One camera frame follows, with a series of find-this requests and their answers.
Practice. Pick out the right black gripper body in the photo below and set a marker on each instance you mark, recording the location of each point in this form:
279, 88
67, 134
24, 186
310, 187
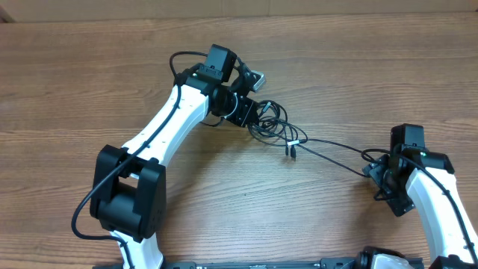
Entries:
393, 190

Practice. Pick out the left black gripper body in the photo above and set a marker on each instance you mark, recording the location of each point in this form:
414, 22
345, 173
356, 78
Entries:
239, 113

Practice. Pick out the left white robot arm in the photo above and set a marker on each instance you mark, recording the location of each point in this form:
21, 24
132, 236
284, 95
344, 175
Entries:
128, 196

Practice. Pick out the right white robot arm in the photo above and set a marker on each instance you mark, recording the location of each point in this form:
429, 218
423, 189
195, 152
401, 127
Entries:
409, 176

